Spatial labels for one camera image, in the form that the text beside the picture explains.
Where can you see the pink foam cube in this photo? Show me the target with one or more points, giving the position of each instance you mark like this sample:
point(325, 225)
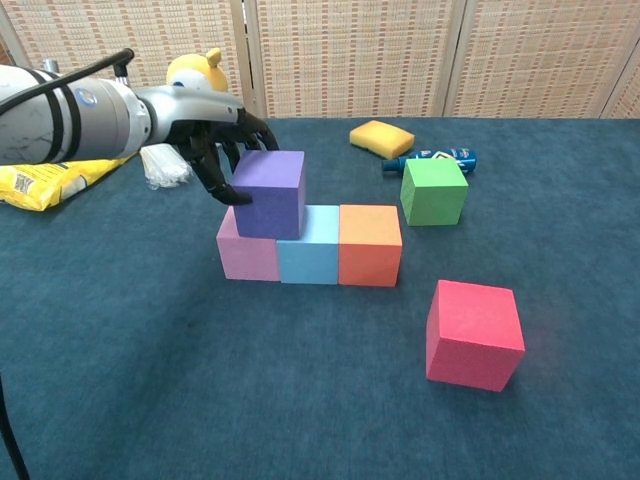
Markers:
point(245, 260)

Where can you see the red foam cube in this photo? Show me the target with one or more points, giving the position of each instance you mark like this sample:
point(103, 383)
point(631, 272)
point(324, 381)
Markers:
point(475, 335)

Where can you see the green foam cube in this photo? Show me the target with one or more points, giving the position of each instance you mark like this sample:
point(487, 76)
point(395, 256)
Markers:
point(435, 192)

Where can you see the clear plastic straw bundle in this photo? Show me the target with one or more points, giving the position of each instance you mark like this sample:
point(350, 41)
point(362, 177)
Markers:
point(165, 170)

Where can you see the yellow sponge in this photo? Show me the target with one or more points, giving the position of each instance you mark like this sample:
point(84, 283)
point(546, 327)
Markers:
point(382, 137)

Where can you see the light blue foam cube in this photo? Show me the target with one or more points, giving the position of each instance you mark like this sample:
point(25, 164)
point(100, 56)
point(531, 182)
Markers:
point(310, 260)

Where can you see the blue patterned bottle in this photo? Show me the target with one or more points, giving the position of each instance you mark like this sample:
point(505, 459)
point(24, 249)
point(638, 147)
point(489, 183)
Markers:
point(466, 157)

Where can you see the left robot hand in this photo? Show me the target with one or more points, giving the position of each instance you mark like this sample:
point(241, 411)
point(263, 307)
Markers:
point(200, 107)

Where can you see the yellow striped plush toy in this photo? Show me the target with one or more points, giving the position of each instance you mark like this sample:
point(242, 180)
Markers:
point(200, 70)

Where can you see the teal felt table cover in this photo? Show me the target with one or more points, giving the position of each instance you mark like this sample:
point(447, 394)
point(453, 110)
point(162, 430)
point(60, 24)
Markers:
point(320, 415)

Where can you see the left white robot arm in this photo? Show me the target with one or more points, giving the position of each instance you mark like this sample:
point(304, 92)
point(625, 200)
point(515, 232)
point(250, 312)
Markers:
point(100, 125)

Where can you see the purple foam cube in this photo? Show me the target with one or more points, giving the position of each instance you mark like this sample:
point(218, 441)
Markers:
point(270, 195)

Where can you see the yellow snack bag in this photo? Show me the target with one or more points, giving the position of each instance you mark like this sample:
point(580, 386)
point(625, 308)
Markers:
point(35, 185)

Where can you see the woven folding screen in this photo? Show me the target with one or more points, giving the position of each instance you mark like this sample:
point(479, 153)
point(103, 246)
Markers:
point(350, 50)

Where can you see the orange foam cube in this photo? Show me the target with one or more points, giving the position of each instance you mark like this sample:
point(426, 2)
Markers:
point(370, 250)

